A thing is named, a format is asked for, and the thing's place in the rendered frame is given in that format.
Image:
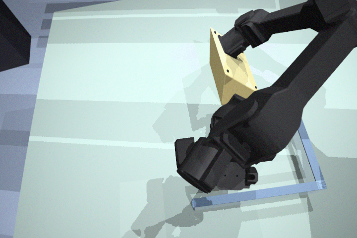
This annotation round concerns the blue l-shaped wall top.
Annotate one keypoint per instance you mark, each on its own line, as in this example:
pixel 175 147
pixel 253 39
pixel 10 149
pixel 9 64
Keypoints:
pixel 318 184

